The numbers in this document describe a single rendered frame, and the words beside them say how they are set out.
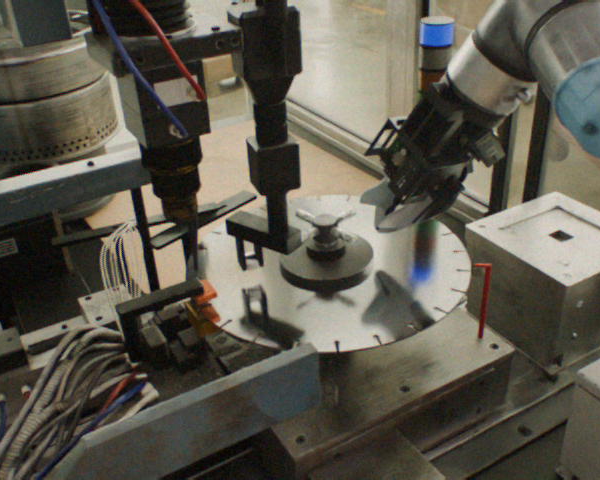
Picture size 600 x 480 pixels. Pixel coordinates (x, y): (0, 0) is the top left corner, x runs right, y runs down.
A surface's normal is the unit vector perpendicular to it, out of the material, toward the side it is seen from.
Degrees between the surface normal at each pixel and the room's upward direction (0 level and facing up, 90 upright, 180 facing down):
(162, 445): 90
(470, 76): 82
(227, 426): 90
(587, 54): 44
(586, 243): 0
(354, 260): 5
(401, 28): 90
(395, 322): 0
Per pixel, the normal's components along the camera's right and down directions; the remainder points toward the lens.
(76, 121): 0.75, 0.31
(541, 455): -0.05, -0.86
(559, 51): -0.84, -0.19
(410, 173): -0.75, 0.18
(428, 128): 0.51, 0.77
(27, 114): 0.30, 0.47
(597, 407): -0.86, 0.29
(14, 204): 0.50, 0.42
